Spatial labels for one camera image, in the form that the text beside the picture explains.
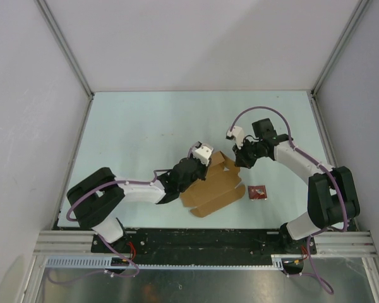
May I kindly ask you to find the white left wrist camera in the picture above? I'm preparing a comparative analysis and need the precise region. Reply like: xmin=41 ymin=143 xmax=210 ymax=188
xmin=191 ymin=142 xmax=214 ymax=166

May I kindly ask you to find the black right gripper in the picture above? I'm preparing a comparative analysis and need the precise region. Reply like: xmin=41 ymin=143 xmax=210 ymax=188
xmin=232 ymin=137 xmax=263 ymax=169

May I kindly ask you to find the right aluminium corner post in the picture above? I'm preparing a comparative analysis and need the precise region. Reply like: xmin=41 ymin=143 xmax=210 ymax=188
xmin=311 ymin=0 xmax=370 ymax=95

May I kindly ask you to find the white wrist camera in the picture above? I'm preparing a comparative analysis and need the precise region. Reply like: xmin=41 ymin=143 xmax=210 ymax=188
xmin=226 ymin=126 xmax=245 ymax=150
xmin=191 ymin=142 xmax=214 ymax=166

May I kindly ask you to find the small red packet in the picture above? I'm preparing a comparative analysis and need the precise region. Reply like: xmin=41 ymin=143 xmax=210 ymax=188
xmin=248 ymin=185 xmax=267 ymax=200

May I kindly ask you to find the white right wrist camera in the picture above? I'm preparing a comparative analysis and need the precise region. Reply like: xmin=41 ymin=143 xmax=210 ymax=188
xmin=226 ymin=126 xmax=245 ymax=150

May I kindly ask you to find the aluminium frame rail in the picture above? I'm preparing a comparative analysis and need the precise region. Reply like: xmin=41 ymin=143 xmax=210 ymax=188
xmin=34 ymin=229 xmax=377 ymax=258

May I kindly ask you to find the brown cardboard box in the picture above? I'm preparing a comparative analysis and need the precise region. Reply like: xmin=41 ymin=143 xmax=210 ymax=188
xmin=180 ymin=151 xmax=246 ymax=218

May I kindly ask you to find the left aluminium corner post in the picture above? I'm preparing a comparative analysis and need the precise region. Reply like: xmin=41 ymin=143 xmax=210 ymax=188
xmin=33 ymin=0 xmax=94 ymax=99

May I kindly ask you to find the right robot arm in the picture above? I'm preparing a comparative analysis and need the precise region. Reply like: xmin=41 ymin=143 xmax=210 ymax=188
xmin=226 ymin=119 xmax=360 ymax=253

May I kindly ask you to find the aluminium corner post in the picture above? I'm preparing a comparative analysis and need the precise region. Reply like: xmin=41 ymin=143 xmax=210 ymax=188
xmin=311 ymin=0 xmax=370 ymax=95
xmin=33 ymin=0 xmax=94 ymax=99

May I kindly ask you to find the grey slotted cable duct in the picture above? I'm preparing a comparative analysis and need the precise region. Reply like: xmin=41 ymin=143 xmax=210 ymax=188
xmin=44 ymin=255 xmax=286 ymax=271

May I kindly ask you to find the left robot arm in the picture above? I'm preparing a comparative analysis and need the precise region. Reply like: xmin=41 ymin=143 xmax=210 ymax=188
xmin=66 ymin=155 xmax=211 ymax=253

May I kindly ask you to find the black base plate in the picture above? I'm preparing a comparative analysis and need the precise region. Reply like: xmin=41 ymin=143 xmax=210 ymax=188
xmin=91 ymin=228 xmax=316 ymax=255

